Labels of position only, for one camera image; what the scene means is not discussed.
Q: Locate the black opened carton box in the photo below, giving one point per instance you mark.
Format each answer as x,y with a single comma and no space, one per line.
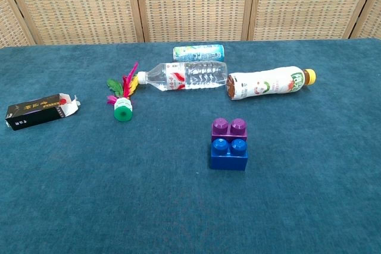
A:
32,114

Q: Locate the purple toy block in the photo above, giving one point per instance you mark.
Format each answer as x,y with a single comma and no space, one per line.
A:
229,127

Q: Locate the light blue drink can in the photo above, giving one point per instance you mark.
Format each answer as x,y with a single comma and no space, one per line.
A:
198,52

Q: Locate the blue toy block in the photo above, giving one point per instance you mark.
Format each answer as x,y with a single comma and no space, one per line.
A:
227,160

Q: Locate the feather shuttlecock green base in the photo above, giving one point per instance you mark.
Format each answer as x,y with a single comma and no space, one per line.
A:
122,111

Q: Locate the clear plastic water bottle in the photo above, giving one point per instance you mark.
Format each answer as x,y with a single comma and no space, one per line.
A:
193,75

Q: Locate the blue felt table cover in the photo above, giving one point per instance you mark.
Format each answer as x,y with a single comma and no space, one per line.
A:
119,191

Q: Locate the white-label tea bottle yellow cap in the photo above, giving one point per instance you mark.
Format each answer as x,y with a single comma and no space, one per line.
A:
268,84

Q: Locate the woven rattan folding screen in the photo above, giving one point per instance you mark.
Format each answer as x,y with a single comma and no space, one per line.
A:
190,4

